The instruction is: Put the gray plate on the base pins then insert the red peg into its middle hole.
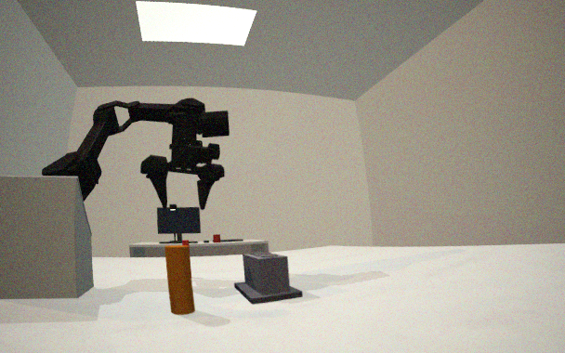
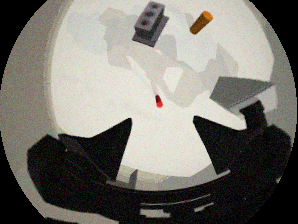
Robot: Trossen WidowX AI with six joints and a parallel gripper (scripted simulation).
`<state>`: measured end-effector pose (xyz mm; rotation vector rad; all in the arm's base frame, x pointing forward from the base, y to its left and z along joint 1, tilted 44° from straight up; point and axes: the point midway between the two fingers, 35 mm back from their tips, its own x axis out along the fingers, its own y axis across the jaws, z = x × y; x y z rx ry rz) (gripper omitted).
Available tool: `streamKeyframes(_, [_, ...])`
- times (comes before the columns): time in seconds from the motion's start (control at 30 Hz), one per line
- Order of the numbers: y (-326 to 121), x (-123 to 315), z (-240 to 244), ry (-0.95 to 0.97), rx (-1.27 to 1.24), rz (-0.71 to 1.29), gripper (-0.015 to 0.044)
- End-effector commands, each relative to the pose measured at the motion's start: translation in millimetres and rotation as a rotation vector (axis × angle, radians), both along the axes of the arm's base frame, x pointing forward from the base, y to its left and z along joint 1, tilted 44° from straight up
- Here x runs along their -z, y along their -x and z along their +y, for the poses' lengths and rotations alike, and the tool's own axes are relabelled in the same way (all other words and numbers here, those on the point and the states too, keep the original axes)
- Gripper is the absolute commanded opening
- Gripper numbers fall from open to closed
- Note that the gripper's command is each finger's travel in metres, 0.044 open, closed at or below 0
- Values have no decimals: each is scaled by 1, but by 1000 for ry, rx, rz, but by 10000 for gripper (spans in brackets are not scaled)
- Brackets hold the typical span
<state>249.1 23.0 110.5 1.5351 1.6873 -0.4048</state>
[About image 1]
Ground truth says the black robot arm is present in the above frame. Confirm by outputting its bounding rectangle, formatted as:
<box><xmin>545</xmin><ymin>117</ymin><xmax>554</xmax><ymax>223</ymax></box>
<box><xmin>42</xmin><ymin>98</ymin><xmax>230</xmax><ymax>200</ymax></box>

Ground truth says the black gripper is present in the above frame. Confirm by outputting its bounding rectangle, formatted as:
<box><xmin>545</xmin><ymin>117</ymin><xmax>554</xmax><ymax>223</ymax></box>
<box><xmin>140</xmin><ymin>134</ymin><xmax>224</xmax><ymax>210</ymax></box>

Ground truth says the red peg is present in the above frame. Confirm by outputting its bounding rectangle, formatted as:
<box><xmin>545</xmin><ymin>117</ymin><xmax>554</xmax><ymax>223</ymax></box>
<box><xmin>183</xmin><ymin>240</ymin><xmax>190</xmax><ymax>255</ymax></box>

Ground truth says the orange-brown cylinder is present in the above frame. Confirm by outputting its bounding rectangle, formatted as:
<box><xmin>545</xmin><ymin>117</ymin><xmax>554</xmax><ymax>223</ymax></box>
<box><xmin>164</xmin><ymin>245</ymin><xmax>195</xmax><ymax>315</ymax></box>

